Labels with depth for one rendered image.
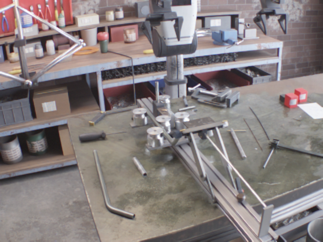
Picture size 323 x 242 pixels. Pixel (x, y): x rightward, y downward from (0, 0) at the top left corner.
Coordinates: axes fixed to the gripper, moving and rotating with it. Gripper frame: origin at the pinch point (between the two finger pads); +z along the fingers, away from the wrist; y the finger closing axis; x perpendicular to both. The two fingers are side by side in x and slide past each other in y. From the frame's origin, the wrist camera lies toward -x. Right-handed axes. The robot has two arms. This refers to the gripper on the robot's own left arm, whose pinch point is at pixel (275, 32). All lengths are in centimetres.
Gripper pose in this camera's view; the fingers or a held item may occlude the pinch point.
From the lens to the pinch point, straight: 136.7
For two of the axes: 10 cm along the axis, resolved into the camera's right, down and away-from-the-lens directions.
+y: 9.5, -1.6, 2.5
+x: -2.4, 1.0, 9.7
